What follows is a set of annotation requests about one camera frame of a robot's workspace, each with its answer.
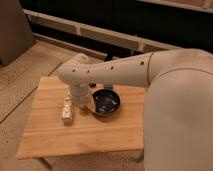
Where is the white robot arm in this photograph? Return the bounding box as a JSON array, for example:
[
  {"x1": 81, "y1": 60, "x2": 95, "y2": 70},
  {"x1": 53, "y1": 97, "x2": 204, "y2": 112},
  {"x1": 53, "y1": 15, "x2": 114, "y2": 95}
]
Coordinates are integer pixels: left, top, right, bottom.
[{"x1": 59, "y1": 48, "x2": 213, "y2": 171}]

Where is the black bowl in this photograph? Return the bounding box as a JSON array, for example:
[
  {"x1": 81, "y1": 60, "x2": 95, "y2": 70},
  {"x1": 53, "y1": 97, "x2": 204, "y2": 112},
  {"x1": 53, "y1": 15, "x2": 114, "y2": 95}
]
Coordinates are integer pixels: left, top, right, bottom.
[{"x1": 92, "y1": 89, "x2": 121, "y2": 116}]

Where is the wooden table board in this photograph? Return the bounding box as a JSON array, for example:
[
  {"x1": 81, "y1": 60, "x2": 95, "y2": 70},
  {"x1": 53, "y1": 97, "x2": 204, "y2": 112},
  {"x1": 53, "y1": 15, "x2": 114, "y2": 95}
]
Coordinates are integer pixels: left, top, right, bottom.
[{"x1": 17, "y1": 76, "x2": 145, "y2": 159}]

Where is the grey cabinet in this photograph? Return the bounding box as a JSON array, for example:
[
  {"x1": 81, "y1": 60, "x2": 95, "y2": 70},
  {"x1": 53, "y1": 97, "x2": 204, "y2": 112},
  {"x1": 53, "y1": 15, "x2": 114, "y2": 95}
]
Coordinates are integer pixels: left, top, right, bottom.
[{"x1": 0, "y1": 0, "x2": 36, "y2": 66}]

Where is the white shelf rail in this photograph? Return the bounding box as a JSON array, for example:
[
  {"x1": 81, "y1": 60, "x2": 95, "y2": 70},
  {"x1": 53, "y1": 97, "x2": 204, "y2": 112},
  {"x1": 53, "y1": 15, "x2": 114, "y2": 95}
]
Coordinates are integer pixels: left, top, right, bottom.
[{"x1": 23, "y1": 9, "x2": 179, "y2": 52}]

